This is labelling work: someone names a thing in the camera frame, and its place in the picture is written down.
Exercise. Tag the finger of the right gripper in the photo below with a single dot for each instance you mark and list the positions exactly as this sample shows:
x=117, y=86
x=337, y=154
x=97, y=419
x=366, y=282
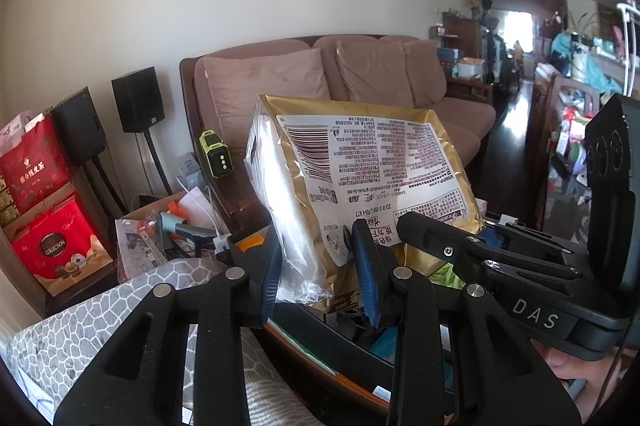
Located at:
x=527, y=241
x=476, y=261

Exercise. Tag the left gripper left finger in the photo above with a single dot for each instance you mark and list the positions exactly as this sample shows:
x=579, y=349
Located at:
x=265, y=275

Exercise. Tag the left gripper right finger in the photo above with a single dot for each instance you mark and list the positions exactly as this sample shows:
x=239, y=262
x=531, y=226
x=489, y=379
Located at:
x=405, y=299

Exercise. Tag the tan paper package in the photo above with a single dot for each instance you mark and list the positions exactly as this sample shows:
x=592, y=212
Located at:
x=317, y=166

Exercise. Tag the right hand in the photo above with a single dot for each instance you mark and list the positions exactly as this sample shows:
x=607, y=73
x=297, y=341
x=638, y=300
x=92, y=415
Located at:
x=598, y=375

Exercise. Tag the green black lantern device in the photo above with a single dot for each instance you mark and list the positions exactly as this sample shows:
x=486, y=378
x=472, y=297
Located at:
x=216, y=154

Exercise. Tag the red collection gift box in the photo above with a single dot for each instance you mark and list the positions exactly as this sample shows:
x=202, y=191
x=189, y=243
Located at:
x=60, y=247

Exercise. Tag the grey patterned blanket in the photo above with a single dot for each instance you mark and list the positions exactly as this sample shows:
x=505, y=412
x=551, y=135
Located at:
x=121, y=359

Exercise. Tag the brown sofa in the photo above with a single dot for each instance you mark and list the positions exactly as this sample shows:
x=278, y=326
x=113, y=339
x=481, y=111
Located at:
x=468, y=120

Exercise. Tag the red tea gift bag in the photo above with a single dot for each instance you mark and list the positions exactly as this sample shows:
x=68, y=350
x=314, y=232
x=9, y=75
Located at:
x=36, y=167

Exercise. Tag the left black speaker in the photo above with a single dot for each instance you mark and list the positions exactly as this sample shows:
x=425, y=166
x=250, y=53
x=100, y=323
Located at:
x=79, y=127

